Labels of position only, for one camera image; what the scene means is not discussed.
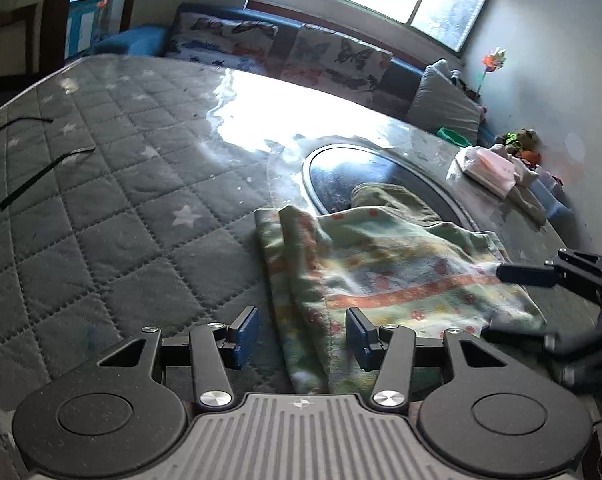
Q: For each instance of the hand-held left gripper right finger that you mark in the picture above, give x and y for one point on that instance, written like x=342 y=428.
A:
x=358 y=337

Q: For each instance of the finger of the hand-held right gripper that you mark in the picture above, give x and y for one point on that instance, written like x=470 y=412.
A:
x=526 y=275
x=591 y=355

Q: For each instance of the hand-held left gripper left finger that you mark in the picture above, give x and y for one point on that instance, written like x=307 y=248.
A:
x=246 y=337

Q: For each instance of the pastel striped button shirt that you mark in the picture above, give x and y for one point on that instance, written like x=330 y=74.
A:
x=391 y=270

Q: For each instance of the cream garment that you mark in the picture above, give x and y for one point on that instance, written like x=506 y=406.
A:
x=528 y=195

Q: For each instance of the clear plastic storage box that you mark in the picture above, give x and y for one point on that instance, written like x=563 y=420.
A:
x=553 y=195

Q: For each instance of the pink tissue pack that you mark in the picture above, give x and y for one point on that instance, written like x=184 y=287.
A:
x=486 y=170

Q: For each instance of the brown teddy bear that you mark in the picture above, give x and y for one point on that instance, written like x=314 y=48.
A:
x=518 y=140

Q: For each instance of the green bowl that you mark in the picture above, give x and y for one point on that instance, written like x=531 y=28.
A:
x=453 y=137

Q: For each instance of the round black induction hob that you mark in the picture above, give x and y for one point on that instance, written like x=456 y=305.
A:
x=331 y=175

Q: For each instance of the grey pillow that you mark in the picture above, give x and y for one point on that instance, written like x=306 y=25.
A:
x=443 y=100

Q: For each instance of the colourful pinwheel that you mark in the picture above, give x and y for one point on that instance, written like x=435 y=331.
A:
x=493 y=62

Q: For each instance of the tall butterfly print cushion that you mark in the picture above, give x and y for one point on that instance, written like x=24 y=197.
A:
x=336 y=60

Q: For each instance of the wide butterfly print cushion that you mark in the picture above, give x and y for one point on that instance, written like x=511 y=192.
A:
x=221 y=37

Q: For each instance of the blue sofa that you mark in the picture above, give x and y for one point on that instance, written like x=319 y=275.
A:
x=126 y=42

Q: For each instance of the blue and white cabinet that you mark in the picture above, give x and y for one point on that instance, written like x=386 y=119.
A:
x=86 y=22

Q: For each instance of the wooden chair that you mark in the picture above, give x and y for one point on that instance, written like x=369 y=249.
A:
x=8 y=45

